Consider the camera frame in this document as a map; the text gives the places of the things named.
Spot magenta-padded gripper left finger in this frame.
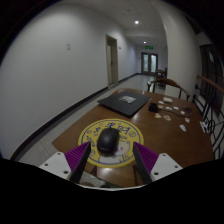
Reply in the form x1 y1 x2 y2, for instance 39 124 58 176
39 141 92 185

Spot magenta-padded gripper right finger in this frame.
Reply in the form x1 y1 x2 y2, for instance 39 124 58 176
132 141 184 185

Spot black computer mouse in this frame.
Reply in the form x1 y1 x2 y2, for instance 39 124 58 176
96 127 121 155

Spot round yellow mouse pad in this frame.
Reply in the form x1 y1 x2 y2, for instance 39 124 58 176
78 118 145 169

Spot small black box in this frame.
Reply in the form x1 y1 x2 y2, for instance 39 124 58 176
148 102 159 113

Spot black laptop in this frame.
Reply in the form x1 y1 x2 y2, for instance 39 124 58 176
96 90 153 118

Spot wooden armchair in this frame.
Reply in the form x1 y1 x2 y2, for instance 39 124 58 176
146 77 192 101

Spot distant wooden chair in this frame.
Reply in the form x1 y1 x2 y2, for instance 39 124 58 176
154 68 168 79

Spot black railing with wooden handrail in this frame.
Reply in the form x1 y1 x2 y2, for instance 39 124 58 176
192 74 224 160

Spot glass double door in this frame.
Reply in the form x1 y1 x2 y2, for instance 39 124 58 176
140 51 159 76

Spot dark window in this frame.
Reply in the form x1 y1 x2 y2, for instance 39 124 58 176
199 44 224 114

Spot open side doorway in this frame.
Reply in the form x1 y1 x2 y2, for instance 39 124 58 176
105 34 120 86

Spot recessed ceiling lights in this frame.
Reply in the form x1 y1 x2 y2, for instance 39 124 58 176
133 19 148 45

